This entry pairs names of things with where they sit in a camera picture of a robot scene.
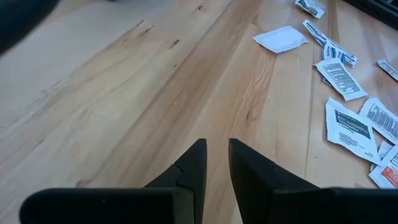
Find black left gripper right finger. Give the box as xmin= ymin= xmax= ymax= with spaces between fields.
xmin=229 ymin=139 xmax=320 ymax=224

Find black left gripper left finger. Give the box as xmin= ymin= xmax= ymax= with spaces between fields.
xmin=144 ymin=139 xmax=208 ymax=224

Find blue striped fabric bandage packet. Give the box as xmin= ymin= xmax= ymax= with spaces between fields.
xmin=302 ymin=19 xmax=358 ymax=68

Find white packet with red print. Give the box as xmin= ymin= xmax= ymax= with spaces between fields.
xmin=377 ymin=58 xmax=398 ymax=82
xmin=368 ymin=146 xmax=398 ymax=190

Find white gauze pad packet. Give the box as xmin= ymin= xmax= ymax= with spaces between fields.
xmin=252 ymin=25 xmax=309 ymax=54

